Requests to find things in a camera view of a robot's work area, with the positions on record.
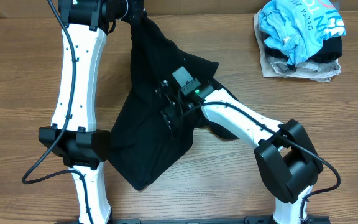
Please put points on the black t-shirt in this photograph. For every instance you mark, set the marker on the black t-shirt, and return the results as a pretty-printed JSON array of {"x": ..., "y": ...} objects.
[{"x": 141, "y": 146}]

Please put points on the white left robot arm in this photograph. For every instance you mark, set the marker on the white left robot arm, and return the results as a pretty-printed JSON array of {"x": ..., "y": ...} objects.
[{"x": 73, "y": 134}]

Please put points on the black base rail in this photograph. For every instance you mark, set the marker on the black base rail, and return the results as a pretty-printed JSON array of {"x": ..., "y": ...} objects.
[{"x": 197, "y": 220}]

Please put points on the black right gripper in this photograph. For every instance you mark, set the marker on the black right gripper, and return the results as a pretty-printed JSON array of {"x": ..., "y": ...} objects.
[{"x": 171, "y": 119}]

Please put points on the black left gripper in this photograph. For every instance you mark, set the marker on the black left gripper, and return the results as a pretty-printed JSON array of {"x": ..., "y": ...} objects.
[{"x": 133, "y": 16}]

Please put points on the light blue printed t-shirt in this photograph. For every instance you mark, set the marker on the light blue printed t-shirt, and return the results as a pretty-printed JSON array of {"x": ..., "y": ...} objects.
[{"x": 298, "y": 28}]

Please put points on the beige folded garment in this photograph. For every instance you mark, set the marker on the beige folded garment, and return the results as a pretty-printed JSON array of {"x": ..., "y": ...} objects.
[{"x": 272, "y": 67}]

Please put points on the cardboard back wall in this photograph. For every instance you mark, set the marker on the cardboard back wall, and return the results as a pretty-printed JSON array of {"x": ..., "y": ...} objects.
[{"x": 12, "y": 9}]

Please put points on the black folded garment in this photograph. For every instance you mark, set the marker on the black folded garment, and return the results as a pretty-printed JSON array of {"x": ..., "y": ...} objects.
[{"x": 331, "y": 50}]

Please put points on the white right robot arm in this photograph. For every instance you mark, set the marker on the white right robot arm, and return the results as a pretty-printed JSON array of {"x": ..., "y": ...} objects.
[{"x": 287, "y": 160}]

